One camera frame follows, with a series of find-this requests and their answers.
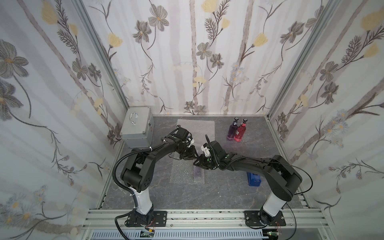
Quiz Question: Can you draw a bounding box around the blue tape dispenser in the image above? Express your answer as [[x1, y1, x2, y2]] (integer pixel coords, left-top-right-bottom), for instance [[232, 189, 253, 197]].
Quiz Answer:
[[247, 173, 262, 187]]

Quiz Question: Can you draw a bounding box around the single bubble wrap sheet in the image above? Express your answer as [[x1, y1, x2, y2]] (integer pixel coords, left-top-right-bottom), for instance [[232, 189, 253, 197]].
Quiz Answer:
[[170, 160, 205, 185]]

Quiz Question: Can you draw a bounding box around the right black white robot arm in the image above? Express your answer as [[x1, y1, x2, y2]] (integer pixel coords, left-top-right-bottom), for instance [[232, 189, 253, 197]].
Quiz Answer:
[[194, 141, 303, 226]]

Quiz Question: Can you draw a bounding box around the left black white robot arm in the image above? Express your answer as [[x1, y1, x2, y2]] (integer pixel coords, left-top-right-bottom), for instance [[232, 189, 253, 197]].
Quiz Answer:
[[113, 125, 198, 225]]

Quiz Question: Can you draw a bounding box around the bubble wrap sheet stack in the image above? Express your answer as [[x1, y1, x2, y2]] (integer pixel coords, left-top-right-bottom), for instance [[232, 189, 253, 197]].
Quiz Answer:
[[177, 120, 215, 147]]

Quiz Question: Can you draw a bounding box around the dark purple bottle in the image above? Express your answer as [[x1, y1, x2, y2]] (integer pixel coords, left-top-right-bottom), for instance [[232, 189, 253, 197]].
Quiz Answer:
[[227, 117, 239, 141]]

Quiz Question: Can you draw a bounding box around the pink red bottle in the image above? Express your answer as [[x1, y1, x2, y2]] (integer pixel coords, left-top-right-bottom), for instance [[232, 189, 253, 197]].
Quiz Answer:
[[234, 118, 248, 142]]

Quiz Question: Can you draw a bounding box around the grey metal case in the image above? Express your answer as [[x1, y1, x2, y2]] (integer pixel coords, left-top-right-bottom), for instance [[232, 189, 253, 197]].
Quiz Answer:
[[121, 107, 155, 148]]

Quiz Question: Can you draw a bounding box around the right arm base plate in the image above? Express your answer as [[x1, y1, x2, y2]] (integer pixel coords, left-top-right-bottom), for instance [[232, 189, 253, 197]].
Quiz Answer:
[[244, 210, 287, 227]]

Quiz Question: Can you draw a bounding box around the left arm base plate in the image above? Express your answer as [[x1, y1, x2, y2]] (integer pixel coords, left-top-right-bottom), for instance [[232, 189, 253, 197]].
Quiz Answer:
[[125, 211, 168, 228]]

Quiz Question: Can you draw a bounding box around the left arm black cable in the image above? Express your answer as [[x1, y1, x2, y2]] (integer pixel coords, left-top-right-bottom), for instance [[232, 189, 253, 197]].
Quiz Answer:
[[112, 146, 151, 240]]

